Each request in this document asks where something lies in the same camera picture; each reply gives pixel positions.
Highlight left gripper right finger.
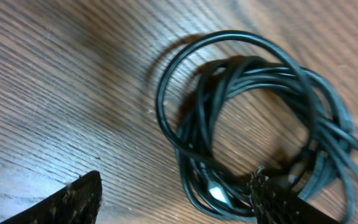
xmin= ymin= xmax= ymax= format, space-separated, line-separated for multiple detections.
xmin=249 ymin=170 xmax=339 ymax=224

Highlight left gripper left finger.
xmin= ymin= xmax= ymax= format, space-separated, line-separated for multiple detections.
xmin=1 ymin=170 xmax=102 ymax=224

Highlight black USB cable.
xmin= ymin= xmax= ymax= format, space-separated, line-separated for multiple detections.
xmin=155 ymin=29 xmax=358 ymax=224

